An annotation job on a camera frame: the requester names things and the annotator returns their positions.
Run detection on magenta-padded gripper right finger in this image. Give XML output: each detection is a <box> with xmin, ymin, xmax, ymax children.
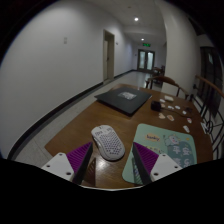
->
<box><xmin>131</xmin><ymin>141</ymin><xmax>184</xmax><ymax>186</ymax></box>

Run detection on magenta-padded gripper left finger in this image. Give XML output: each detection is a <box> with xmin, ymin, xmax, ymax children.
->
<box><xmin>40</xmin><ymin>141</ymin><xmax>95</xmax><ymax>186</ymax></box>

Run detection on white honeycomb computer mouse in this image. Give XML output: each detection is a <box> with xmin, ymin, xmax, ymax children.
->
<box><xmin>90</xmin><ymin>124</ymin><xmax>126</xmax><ymax>162</ymax></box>

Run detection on mint green printed mouse pad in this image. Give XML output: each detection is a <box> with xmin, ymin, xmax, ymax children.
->
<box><xmin>121</xmin><ymin>123</ymin><xmax>198</xmax><ymax>186</ymax></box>

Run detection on white flat card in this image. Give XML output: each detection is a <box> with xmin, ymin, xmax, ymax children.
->
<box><xmin>200</xmin><ymin>121</ymin><xmax>208</xmax><ymax>135</ymax></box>

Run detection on small black block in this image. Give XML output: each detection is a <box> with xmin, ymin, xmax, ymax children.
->
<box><xmin>150</xmin><ymin>100</ymin><xmax>163</xmax><ymax>112</ymax></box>

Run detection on black flat box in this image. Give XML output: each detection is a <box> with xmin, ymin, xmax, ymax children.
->
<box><xmin>94</xmin><ymin>85</ymin><xmax>153</xmax><ymax>117</ymax></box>

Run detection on wooden armchair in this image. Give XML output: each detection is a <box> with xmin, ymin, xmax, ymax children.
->
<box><xmin>145</xmin><ymin>75</ymin><xmax>190</xmax><ymax>100</ymax></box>

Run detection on black railing with wooden handrail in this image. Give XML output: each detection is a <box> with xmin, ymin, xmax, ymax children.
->
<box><xmin>191</xmin><ymin>74</ymin><xmax>224</xmax><ymax>161</ymax></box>

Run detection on small dark wooden chair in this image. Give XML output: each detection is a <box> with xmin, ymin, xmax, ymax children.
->
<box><xmin>152</xmin><ymin>65</ymin><xmax>166</xmax><ymax>77</ymax></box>

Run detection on glass double door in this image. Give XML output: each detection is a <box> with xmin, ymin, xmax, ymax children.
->
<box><xmin>137</xmin><ymin>49</ymin><xmax>156</xmax><ymax>73</ymax></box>

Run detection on dark window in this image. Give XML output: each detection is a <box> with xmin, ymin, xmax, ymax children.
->
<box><xmin>199</xmin><ymin>46</ymin><xmax>224</xmax><ymax>109</ymax></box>

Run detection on wooden side door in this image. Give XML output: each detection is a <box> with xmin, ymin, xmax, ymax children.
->
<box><xmin>102</xmin><ymin>29</ymin><xmax>116</xmax><ymax>84</ymax></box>

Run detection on black cable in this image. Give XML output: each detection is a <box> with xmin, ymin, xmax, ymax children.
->
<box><xmin>160</xmin><ymin>105</ymin><xmax>194</xmax><ymax>118</ymax></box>

